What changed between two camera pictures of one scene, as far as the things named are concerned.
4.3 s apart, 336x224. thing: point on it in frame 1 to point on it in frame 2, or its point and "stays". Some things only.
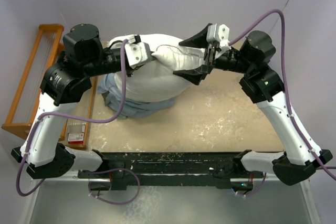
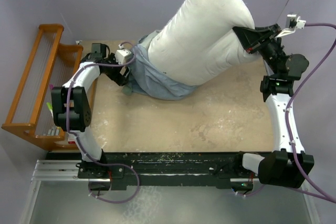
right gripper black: (196, 74) to (250, 38)
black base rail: (154, 169) stays
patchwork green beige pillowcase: (113, 99) to (146, 80)
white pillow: (158, 80) to (198, 42)
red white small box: (75, 138) stays
